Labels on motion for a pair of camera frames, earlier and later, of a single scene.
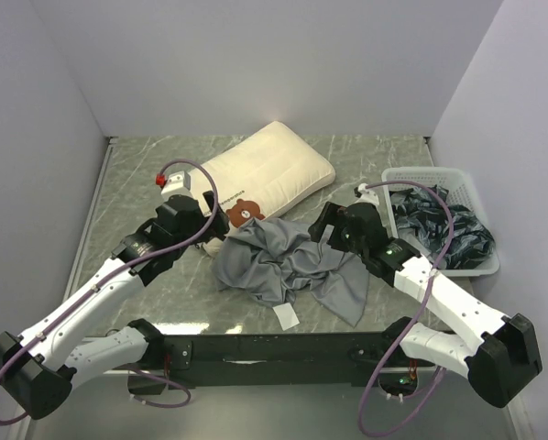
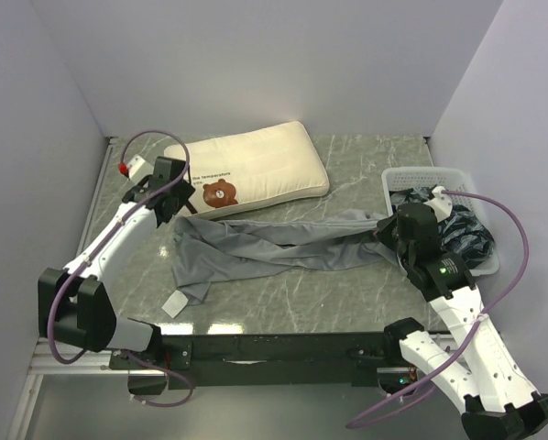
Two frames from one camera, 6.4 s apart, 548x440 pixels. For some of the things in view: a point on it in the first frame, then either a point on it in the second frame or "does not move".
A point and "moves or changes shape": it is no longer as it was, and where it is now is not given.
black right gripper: [329, 215] -> [383, 229]
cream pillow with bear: [264, 174] moves or changes shape
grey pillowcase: [278, 266] moves or changes shape
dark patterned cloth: [425, 212] does not move
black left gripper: [219, 227] -> [185, 192]
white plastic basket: [461, 192] does not move
